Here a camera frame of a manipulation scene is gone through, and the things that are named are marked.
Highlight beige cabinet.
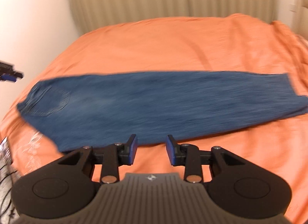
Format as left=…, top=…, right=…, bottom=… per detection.
left=291, top=0, right=308, bottom=38

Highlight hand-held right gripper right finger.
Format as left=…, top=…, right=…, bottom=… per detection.
left=167, top=134, right=243, bottom=183

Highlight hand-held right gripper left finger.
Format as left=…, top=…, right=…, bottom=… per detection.
left=58, top=134, right=138, bottom=184

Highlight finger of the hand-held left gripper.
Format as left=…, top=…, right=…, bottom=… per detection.
left=0, top=61, right=24, bottom=82

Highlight blue denim pants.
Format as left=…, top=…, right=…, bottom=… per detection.
left=16, top=70, right=308, bottom=153

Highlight grey patterned rug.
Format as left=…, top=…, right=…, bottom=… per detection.
left=0, top=166, right=23, bottom=224

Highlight orange embroidered bed sheet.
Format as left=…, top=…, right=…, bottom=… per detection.
left=0, top=13, right=308, bottom=224

